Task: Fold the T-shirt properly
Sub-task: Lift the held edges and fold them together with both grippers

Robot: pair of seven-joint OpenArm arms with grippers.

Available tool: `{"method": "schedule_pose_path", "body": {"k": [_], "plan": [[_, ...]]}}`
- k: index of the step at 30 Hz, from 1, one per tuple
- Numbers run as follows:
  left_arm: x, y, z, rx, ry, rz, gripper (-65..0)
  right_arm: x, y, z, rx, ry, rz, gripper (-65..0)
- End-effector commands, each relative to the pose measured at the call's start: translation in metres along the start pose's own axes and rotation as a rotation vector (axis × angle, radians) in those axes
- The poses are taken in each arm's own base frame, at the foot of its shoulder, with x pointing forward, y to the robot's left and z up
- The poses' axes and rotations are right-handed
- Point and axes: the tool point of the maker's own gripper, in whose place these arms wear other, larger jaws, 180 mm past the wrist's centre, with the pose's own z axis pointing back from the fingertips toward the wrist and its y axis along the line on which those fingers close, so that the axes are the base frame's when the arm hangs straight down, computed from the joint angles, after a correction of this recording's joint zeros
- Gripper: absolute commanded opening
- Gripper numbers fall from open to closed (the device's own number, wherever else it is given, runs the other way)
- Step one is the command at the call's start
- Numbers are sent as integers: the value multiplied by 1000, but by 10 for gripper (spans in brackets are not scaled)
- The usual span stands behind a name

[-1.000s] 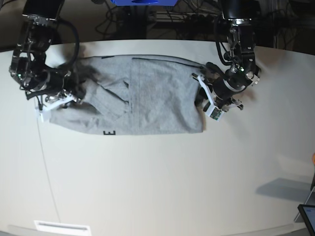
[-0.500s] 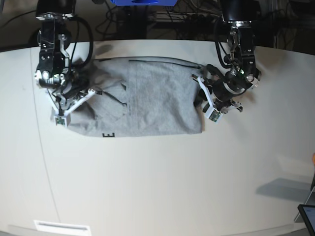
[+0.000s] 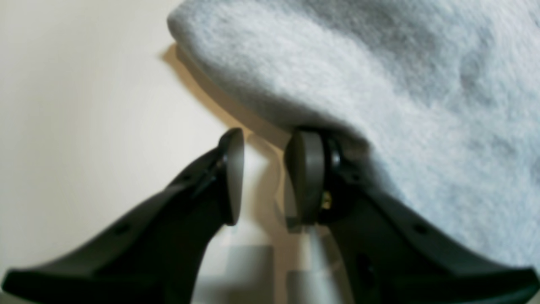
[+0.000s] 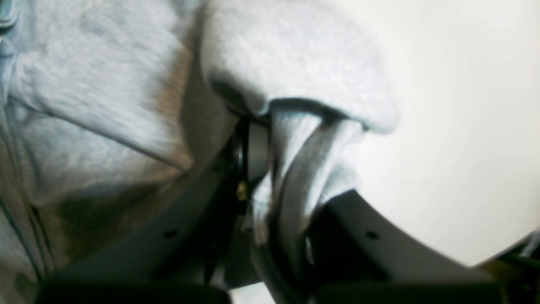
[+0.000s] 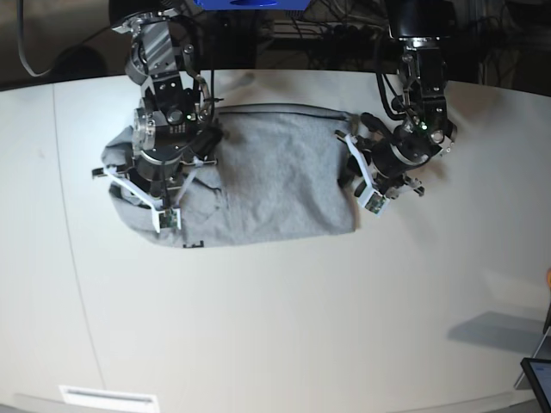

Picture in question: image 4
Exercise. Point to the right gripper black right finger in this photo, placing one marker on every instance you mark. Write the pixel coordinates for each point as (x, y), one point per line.
(360, 257)

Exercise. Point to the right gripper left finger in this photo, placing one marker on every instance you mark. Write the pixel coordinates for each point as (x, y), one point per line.
(179, 257)

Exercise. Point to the grey T-shirt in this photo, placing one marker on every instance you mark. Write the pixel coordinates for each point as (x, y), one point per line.
(109, 106)

